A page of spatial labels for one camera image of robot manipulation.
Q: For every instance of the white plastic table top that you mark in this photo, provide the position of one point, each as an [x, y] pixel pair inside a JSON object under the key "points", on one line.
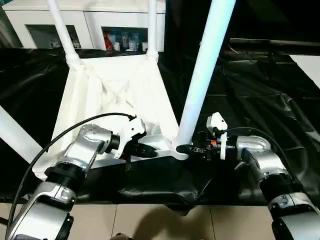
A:
{"points": [[112, 75]]}

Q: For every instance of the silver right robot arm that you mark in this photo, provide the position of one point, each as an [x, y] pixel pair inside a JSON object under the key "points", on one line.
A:
{"points": [[255, 145]]}

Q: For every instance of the black glossy mat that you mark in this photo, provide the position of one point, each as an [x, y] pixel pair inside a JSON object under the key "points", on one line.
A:
{"points": [[250, 100]]}

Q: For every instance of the white cup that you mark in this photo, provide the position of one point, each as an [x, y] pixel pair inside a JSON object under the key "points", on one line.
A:
{"points": [[116, 46]]}

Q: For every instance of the red bottle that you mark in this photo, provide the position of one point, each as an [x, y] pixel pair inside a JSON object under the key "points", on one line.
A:
{"points": [[107, 42]]}

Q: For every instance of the flat white board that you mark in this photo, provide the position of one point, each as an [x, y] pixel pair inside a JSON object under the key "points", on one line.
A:
{"points": [[310, 70]]}

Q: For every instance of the white glass-door cabinet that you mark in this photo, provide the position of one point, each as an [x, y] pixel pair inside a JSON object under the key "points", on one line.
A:
{"points": [[95, 17]]}

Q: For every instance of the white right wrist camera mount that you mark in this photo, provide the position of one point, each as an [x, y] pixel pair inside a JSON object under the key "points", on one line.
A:
{"points": [[217, 122]]}

